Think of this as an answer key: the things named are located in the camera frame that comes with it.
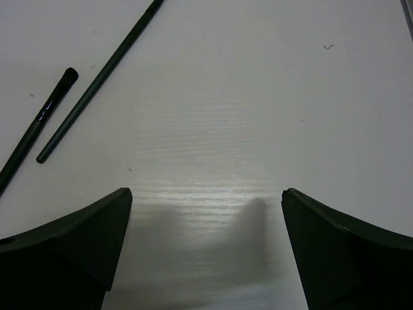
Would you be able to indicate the thin dark makeup brush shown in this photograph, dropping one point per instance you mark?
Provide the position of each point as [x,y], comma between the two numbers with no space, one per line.
[99,80]

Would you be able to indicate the short black brush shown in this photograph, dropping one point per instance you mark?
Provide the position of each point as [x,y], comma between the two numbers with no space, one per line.
[25,144]

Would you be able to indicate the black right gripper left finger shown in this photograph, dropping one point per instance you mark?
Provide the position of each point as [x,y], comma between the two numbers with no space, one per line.
[69,263]

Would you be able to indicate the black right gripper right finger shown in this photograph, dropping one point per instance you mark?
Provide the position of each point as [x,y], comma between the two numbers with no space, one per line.
[344,262]

